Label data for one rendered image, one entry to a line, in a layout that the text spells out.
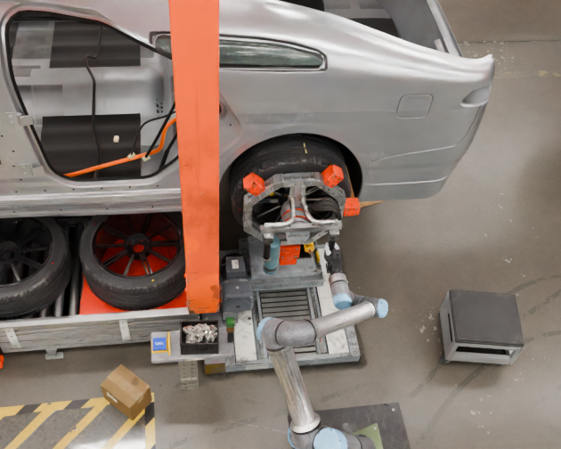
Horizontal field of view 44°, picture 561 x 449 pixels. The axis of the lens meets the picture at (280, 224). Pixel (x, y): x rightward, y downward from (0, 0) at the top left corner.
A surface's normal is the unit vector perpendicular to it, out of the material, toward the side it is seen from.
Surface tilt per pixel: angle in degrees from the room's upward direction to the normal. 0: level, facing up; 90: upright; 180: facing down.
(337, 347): 0
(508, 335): 0
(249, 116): 90
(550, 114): 0
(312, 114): 90
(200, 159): 90
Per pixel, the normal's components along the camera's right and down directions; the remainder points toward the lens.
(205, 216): 0.13, 0.78
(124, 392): 0.07, -0.62
